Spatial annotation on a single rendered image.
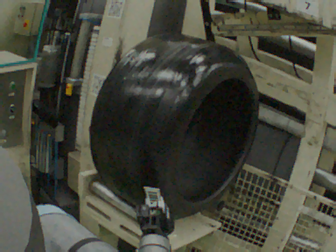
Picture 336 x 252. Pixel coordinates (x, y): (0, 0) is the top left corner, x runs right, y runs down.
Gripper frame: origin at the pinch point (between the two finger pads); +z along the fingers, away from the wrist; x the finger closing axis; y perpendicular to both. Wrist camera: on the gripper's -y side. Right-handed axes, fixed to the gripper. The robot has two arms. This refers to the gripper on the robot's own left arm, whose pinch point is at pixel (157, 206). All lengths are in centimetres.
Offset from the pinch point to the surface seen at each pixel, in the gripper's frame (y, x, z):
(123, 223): -14.6, 14.6, 11.9
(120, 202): -9.5, 14.7, 17.6
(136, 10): 45, 1, 45
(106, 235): -38, 31, 34
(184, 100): 25.3, -10.9, 7.0
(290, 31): 32, -53, 45
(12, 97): 25, 58, 44
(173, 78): 30.2, -9.3, 9.8
